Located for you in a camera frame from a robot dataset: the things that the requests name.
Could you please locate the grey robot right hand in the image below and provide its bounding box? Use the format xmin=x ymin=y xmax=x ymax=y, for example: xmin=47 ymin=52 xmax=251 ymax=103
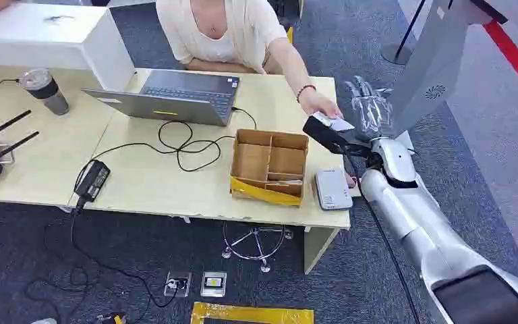
xmin=302 ymin=75 xmax=397 ymax=158

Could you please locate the person's left hand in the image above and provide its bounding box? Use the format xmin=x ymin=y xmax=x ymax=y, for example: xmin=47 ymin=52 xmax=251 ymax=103
xmin=299 ymin=91 xmax=344 ymax=120

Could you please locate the white card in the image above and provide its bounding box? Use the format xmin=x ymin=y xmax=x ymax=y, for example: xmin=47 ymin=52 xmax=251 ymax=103
xmin=325 ymin=117 xmax=356 ymax=133

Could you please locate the grey panel with fan logo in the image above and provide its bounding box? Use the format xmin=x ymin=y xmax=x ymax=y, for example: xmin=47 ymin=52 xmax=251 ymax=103
xmin=389 ymin=0 xmax=509 ymax=138

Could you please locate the cardboard box with dividers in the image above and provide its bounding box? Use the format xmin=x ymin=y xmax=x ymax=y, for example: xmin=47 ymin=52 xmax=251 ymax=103
xmin=229 ymin=128 xmax=310 ymax=208

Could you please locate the black stanchion pole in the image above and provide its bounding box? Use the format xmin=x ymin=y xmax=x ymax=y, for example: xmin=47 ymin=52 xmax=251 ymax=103
xmin=380 ymin=0 xmax=427 ymax=66

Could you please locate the white card reader device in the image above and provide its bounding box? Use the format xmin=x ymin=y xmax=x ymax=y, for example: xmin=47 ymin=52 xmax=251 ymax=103
xmin=314 ymin=168 xmax=354 ymax=212

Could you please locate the person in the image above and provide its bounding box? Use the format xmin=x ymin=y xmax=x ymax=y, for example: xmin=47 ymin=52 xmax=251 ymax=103
xmin=155 ymin=0 xmax=297 ymax=75

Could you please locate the grey laptop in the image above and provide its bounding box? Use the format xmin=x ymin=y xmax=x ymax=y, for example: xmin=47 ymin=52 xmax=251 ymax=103
xmin=81 ymin=68 xmax=241 ymax=128

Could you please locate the desk leg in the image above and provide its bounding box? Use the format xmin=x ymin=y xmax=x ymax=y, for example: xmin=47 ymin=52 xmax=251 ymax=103
xmin=303 ymin=226 xmax=342 ymax=275

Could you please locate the red barrier belt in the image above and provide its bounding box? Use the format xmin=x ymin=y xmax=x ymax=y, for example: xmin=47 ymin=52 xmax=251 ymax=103
xmin=482 ymin=20 xmax=518 ymax=109

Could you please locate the chrome chair base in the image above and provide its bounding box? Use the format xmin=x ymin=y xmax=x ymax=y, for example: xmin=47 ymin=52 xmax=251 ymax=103
xmin=221 ymin=222 xmax=294 ymax=274

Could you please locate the floor socket plate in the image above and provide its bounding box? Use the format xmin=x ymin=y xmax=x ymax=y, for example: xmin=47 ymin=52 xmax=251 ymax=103
xmin=200 ymin=271 xmax=228 ymax=299

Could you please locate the floor socket with plug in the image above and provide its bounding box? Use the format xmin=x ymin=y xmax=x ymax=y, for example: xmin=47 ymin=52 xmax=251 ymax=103
xmin=163 ymin=271 xmax=194 ymax=299

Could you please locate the black laptop power adapter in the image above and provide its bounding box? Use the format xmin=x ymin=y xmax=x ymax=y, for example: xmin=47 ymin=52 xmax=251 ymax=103
xmin=73 ymin=159 xmax=111 ymax=203

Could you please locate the white cabinet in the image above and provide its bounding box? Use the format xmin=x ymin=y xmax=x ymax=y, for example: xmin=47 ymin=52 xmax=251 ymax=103
xmin=0 ymin=3 xmax=136 ymax=92

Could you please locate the grey tumbler with lid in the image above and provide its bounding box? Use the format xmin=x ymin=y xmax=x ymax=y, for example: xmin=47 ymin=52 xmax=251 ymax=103
xmin=19 ymin=67 xmax=70 ymax=117

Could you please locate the red bead bracelet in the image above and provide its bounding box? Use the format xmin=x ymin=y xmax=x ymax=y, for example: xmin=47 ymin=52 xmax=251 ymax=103
xmin=295 ymin=84 xmax=318 ymax=103

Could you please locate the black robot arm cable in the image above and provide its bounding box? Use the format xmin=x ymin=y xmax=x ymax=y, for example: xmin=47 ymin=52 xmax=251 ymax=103
xmin=342 ymin=151 xmax=422 ymax=324

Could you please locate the black laptop charger cable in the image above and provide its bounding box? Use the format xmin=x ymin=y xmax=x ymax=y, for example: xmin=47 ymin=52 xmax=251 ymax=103
xmin=74 ymin=106 xmax=258 ymax=189

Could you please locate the yellow tape frame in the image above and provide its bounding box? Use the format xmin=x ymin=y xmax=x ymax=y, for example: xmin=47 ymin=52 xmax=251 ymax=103
xmin=190 ymin=302 xmax=315 ymax=324

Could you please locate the black mains cable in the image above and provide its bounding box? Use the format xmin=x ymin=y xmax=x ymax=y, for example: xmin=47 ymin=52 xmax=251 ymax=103
xmin=23 ymin=200 xmax=180 ymax=324

